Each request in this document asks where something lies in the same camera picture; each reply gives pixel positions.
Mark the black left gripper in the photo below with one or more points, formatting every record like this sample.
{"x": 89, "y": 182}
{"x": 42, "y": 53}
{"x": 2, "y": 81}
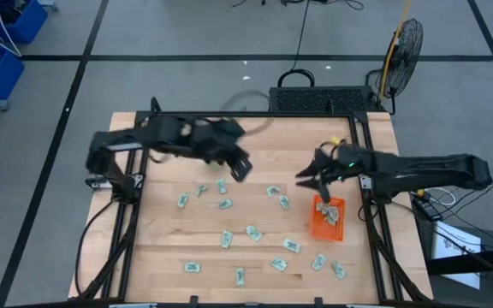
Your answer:
{"x": 216, "y": 137}

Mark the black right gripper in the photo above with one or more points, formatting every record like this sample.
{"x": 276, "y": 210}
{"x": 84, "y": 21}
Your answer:
{"x": 358, "y": 164}

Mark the green white sweetener packet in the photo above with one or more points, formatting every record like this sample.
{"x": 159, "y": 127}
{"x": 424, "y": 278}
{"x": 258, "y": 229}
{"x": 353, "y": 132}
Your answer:
{"x": 192, "y": 267}
{"x": 330, "y": 221}
{"x": 273, "y": 191}
{"x": 227, "y": 239}
{"x": 339, "y": 270}
{"x": 225, "y": 203}
{"x": 200, "y": 190}
{"x": 279, "y": 263}
{"x": 221, "y": 185}
{"x": 334, "y": 213}
{"x": 240, "y": 276}
{"x": 182, "y": 199}
{"x": 292, "y": 245}
{"x": 253, "y": 233}
{"x": 318, "y": 262}
{"x": 284, "y": 202}
{"x": 321, "y": 207}

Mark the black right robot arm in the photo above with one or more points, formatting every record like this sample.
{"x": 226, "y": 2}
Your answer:
{"x": 422, "y": 169}

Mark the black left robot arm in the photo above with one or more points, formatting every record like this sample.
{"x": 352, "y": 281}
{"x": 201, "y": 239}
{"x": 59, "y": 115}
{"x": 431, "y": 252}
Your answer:
{"x": 161, "y": 134}

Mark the orange plastic basket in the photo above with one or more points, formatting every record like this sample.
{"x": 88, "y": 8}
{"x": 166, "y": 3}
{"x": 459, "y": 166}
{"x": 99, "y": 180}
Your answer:
{"x": 330, "y": 233}

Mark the black perforated computer case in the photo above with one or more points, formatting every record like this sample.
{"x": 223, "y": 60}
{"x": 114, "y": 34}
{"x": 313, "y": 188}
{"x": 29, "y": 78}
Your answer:
{"x": 319, "y": 99}

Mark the black power strip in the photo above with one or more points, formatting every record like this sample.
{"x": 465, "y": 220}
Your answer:
{"x": 428, "y": 209}

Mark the black table clamp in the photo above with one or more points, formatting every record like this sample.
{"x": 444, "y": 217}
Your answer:
{"x": 318, "y": 301}
{"x": 194, "y": 300}

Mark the black floor fan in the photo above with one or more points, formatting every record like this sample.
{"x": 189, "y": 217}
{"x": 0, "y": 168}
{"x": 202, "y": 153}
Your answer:
{"x": 402, "y": 47}

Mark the white paper sheet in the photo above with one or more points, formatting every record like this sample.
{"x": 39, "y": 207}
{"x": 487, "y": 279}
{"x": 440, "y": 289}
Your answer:
{"x": 465, "y": 239}

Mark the black metal bar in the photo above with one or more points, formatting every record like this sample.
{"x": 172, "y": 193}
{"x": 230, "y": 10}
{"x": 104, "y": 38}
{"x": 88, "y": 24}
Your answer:
{"x": 486, "y": 258}

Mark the silver frame bracket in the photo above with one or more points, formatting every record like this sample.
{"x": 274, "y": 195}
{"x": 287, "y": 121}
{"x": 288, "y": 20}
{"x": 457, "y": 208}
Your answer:
{"x": 97, "y": 181}
{"x": 365, "y": 182}

